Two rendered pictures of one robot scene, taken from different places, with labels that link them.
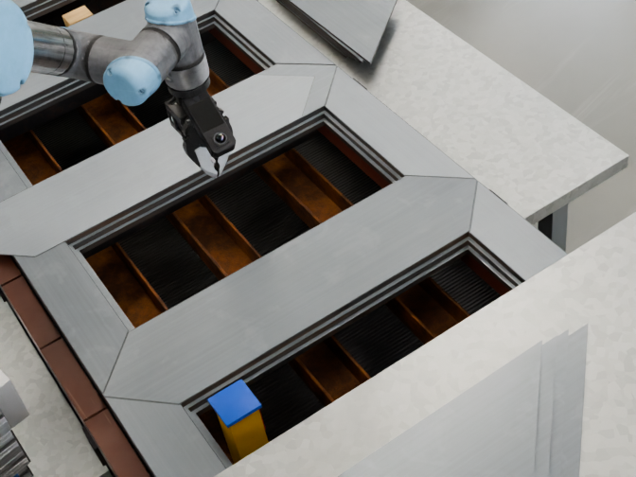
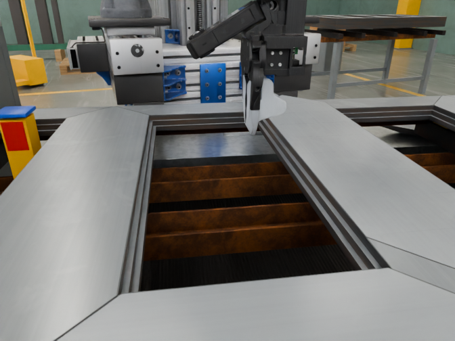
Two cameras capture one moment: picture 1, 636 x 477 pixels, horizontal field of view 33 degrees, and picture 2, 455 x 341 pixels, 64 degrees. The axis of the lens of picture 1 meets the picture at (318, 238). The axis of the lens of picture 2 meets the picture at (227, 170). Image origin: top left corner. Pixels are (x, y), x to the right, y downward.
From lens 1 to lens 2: 1.93 m
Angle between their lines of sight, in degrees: 83
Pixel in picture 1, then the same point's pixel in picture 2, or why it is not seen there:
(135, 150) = (357, 139)
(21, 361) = (231, 151)
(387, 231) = (46, 234)
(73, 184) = (327, 118)
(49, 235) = not seen: hidden behind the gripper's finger
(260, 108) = (405, 210)
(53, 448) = (159, 151)
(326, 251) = (92, 188)
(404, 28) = not seen: outside the picture
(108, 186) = (312, 126)
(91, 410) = not seen: hidden behind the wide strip
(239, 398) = (12, 111)
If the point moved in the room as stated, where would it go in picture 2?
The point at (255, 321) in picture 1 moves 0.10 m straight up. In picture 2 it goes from (80, 145) to (70, 90)
